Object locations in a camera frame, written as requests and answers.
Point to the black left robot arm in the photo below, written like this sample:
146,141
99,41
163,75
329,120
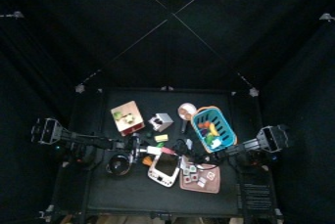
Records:
73,137

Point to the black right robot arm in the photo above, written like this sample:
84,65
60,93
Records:
261,140

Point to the pink toy salmon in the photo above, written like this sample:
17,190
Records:
167,150

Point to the small green toy block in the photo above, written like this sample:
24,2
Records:
159,144

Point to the orange toy food piece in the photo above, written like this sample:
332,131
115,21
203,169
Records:
147,160

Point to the yellow toy block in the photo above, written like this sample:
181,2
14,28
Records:
160,138

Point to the small white picture cube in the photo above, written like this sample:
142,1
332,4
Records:
186,171
210,175
201,181
193,168
187,179
194,177

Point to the white toy food piece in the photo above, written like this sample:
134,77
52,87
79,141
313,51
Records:
215,143

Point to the pink toy board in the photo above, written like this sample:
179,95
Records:
201,179

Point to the black toy pot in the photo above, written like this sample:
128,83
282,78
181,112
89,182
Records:
119,166

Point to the orange toy carrot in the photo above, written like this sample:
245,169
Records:
202,125

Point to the pale green toy vegetable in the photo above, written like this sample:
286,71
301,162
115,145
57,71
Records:
128,119

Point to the grey white toy cube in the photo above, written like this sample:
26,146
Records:
160,122

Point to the blue basket with orange rim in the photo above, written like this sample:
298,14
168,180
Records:
213,129

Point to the yellow toy banana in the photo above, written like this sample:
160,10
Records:
213,129

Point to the green toy vegetable piece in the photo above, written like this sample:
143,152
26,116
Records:
116,115

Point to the silver frame corner bracket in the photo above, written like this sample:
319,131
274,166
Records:
253,92
79,88

